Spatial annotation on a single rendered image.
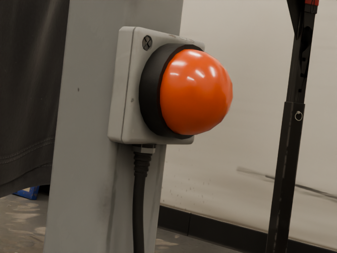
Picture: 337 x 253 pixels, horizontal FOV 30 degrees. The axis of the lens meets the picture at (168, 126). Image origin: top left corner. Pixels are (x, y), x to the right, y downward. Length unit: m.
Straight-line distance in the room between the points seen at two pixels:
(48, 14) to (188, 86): 0.39
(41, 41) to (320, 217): 2.07
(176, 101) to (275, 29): 2.46
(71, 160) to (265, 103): 2.42
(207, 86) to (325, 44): 2.35
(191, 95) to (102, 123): 0.05
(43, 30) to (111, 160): 0.36
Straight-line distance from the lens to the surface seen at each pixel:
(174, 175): 2.96
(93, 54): 0.29
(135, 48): 0.27
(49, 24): 0.64
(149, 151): 0.28
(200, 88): 0.26
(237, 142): 2.76
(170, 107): 0.26
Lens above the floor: 0.65
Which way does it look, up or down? 3 degrees down
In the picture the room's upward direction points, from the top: 7 degrees clockwise
